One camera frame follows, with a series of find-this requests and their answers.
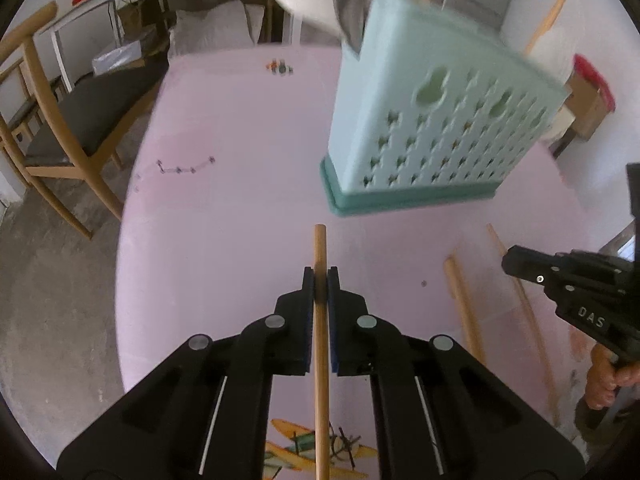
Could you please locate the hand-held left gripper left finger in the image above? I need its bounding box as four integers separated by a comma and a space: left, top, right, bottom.
56, 267, 316, 480

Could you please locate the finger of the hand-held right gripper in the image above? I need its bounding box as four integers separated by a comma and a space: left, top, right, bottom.
501, 245, 556, 286

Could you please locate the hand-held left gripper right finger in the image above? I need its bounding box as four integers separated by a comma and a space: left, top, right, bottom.
328, 267, 586, 480

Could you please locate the teal plastic utensil holder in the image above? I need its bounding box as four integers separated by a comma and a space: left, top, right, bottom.
320, 0, 571, 218

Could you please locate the metal spoon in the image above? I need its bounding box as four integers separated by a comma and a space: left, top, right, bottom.
332, 0, 373, 56

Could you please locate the person's right hand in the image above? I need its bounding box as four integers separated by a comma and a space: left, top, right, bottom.
584, 346, 621, 410

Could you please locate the open cardboard box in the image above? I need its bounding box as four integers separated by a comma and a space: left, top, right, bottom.
562, 67, 608, 141

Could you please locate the small red plastic bag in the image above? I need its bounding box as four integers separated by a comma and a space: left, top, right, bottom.
572, 54, 617, 111

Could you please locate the wooden chair with dark seat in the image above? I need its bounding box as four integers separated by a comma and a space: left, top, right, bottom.
0, 1, 168, 241

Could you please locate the white pillow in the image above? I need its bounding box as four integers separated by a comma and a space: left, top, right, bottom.
167, 0, 266, 58

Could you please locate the white flat box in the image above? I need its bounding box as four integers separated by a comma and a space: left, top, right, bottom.
91, 40, 146, 76

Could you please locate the brown cardboard box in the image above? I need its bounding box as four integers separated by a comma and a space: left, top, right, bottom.
117, 0, 168, 36

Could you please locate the white long table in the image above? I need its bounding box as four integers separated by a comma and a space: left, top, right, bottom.
40, 0, 306, 93

